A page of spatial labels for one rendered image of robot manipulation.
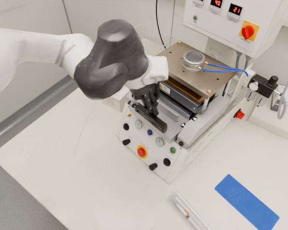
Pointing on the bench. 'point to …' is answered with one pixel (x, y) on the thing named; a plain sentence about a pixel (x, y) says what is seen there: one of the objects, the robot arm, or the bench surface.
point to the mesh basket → (150, 40)
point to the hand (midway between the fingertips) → (152, 108)
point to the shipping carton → (117, 99)
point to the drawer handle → (154, 120)
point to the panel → (149, 145)
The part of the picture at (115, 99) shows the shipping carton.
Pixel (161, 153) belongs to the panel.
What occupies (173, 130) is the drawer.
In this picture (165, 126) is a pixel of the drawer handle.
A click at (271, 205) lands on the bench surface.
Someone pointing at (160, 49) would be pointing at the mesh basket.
